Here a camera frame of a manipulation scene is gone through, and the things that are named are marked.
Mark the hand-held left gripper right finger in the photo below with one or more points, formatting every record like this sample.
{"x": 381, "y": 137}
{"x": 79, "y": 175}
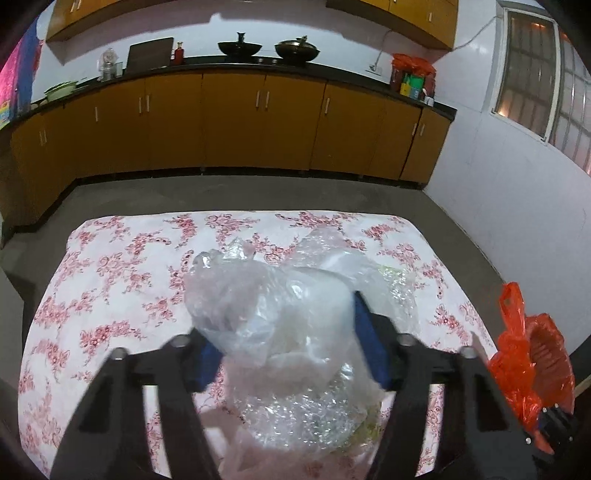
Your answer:
{"x": 369, "y": 344}

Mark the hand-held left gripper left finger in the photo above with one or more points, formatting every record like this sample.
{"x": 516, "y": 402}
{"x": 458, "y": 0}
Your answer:
{"x": 207, "y": 362}

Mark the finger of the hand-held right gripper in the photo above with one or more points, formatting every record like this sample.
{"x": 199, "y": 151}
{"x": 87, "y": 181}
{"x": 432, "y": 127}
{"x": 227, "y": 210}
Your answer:
{"x": 558, "y": 424}

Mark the red plastic bag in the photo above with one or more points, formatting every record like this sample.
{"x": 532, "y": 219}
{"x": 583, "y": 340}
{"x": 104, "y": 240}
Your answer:
{"x": 540, "y": 350}

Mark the clear plastic bag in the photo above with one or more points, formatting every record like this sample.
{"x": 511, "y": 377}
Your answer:
{"x": 258, "y": 304}

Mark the yellow green plastic wrapper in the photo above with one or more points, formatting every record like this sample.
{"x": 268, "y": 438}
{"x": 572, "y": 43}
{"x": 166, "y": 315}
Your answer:
{"x": 364, "y": 427}

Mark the white plastic bag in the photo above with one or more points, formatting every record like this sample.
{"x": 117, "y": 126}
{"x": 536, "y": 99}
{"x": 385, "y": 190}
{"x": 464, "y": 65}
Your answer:
{"x": 231, "y": 443}

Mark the clear bubble wrap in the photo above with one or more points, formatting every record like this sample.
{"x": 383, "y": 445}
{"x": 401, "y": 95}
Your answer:
{"x": 295, "y": 415}

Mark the floral tablecloth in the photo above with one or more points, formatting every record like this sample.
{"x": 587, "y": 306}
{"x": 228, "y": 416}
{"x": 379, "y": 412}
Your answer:
{"x": 115, "y": 286}

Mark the wooden base cabinets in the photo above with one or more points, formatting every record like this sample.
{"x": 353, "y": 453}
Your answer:
{"x": 231, "y": 124}

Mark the green box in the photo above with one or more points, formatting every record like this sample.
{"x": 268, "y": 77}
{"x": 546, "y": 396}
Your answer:
{"x": 414, "y": 86}

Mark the red shopping bag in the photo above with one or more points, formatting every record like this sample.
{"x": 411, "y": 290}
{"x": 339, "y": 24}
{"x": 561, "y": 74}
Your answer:
{"x": 413, "y": 63}

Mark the black countertop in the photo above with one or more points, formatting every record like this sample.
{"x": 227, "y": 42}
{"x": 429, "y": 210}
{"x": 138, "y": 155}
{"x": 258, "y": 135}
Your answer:
{"x": 277, "y": 71}

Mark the black lidded pot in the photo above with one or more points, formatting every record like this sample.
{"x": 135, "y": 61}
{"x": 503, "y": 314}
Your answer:
{"x": 297, "y": 50}

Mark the red bottle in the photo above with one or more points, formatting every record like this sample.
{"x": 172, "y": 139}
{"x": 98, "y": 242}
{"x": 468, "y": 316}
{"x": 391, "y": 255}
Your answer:
{"x": 178, "y": 55}

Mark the green basin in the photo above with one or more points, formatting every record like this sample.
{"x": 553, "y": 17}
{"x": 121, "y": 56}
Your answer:
{"x": 60, "y": 91}

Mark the barred window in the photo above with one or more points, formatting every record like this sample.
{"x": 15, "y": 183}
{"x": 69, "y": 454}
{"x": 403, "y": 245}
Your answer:
{"x": 531, "y": 78}

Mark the glass jar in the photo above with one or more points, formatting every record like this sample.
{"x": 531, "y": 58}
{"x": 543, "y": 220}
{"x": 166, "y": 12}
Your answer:
{"x": 108, "y": 67}

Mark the wooden cutting board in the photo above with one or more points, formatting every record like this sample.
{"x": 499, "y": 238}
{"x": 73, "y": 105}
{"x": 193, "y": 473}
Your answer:
{"x": 150, "y": 53}

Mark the black wok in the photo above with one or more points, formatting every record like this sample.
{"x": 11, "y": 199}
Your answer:
{"x": 240, "y": 47}

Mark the pink hanging cloth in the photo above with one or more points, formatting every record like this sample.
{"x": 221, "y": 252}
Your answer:
{"x": 18, "y": 78}

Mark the white wall outlet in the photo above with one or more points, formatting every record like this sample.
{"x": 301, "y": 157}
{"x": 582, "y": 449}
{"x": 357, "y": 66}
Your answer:
{"x": 372, "y": 69}

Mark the wooden wall cabinets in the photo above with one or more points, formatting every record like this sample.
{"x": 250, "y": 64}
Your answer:
{"x": 83, "y": 14}

